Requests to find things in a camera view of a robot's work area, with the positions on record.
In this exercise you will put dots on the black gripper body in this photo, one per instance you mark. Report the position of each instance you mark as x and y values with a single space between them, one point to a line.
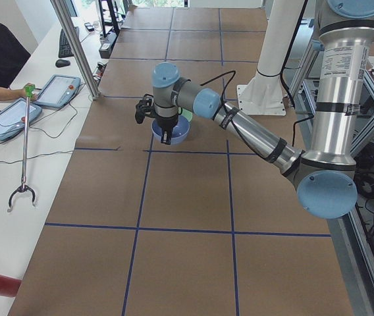
166 123

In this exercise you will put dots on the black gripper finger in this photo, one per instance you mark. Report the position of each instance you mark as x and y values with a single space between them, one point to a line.
166 136

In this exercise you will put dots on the blue bowl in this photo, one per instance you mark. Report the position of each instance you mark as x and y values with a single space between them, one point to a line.
179 133

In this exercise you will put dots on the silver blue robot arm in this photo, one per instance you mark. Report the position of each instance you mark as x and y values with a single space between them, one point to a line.
323 174

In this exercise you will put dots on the green bowl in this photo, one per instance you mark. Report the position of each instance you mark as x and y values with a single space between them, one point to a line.
185 113

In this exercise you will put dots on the person's hand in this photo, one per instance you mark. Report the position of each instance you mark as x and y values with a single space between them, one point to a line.
33 95

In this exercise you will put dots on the brown paper table cover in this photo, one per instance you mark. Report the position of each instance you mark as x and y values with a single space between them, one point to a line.
204 227

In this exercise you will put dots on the far teach pendant tablet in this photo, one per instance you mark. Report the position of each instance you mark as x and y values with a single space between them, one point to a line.
58 91

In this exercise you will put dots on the teach pendant tablet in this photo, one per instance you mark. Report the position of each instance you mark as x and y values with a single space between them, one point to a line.
12 119
58 91

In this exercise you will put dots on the black computer mouse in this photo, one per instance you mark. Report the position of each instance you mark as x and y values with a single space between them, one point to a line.
60 63

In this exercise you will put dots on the black keyboard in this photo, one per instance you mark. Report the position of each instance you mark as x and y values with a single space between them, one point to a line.
65 49

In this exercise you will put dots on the near teach pendant tablet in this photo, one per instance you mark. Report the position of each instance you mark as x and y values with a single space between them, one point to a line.
12 119

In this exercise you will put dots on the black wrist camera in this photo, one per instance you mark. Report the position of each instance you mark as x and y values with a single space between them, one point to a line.
145 108

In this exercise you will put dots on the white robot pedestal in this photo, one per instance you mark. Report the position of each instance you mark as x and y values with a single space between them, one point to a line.
263 94

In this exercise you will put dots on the green handled reacher grabber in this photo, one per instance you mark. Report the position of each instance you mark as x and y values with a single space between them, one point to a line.
23 185

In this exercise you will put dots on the aluminium frame post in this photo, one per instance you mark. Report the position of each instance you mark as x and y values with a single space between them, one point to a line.
65 20

